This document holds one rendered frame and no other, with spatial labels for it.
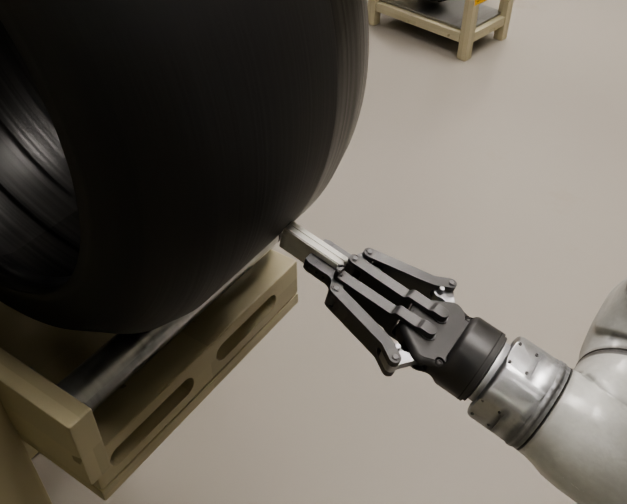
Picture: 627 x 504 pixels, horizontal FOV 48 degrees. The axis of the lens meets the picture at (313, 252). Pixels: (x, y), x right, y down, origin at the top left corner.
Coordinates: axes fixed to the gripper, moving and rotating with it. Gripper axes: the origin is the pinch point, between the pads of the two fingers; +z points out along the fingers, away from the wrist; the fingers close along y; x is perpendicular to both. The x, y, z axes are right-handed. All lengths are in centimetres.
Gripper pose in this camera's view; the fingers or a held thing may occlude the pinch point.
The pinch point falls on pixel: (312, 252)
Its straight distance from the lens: 70.1
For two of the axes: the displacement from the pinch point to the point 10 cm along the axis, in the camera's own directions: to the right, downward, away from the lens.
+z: -8.0, -5.5, 2.4
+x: -2.1, 6.3, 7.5
